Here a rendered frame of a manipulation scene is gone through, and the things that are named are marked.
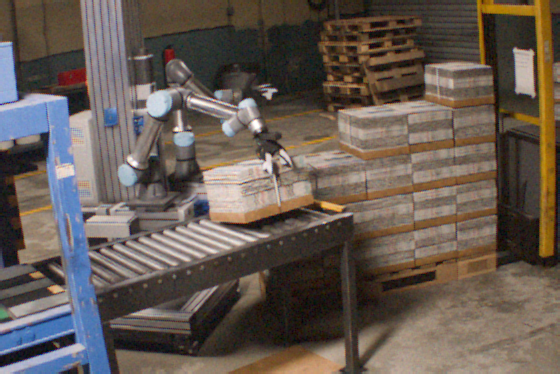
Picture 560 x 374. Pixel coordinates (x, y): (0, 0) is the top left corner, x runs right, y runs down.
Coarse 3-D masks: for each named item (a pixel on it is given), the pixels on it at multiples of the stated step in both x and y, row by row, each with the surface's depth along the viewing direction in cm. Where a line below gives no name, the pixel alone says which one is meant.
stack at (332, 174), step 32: (320, 160) 446; (352, 160) 439; (384, 160) 439; (416, 160) 445; (448, 160) 451; (320, 192) 432; (352, 192) 437; (416, 192) 450; (448, 192) 455; (384, 224) 448; (448, 224) 460; (320, 256) 441; (384, 256) 452; (416, 256) 459; (416, 288) 463
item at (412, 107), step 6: (408, 102) 474; (414, 102) 474; (420, 102) 472; (426, 102) 471; (390, 108) 461; (396, 108) 456; (402, 108) 455; (408, 108) 453; (414, 108) 452; (420, 108) 450; (426, 108) 449; (432, 108) 448; (438, 108) 447; (444, 108) 446
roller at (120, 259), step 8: (104, 248) 329; (104, 256) 326; (112, 256) 320; (120, 256) 317; (120, 264) 314; (128, 264) 309; (136, 264) 306; (136, 272) 303; (144, 272) 298; (152, 272) 297
